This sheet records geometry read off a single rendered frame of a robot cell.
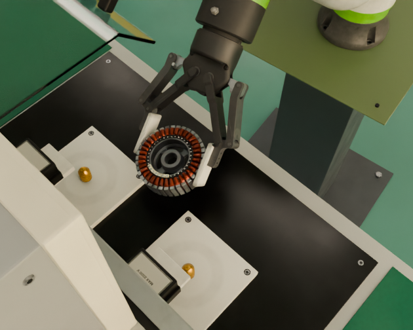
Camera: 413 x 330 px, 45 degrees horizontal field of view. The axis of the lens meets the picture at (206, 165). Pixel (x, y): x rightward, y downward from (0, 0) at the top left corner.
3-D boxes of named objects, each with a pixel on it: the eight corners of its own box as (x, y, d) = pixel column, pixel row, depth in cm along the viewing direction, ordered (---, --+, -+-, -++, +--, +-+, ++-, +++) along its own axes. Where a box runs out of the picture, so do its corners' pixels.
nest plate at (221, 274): (188, 213, 83) (187, 209, 81) (257, 274, 77) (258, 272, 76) (119, 277, 77) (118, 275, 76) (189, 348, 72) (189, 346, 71)
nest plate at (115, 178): (93, 129, 91) (92, 125, 90) (149, 179, 86) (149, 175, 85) (25, 181, 85) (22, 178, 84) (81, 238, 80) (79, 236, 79)
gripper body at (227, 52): (255, 50, 77) (231, 105, 79) (210, 31, 80) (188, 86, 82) (235, 38, 70) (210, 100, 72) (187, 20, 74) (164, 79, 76)
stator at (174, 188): (167, 124, 85) (160, 113, 82) (222, 152, 80) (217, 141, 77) (128, 178, 82) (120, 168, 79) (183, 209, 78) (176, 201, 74)
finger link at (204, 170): (217, 143, 77) (221, 145, 77) (200, 184, 79) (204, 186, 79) (208, 142, 75) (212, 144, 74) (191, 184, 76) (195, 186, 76)
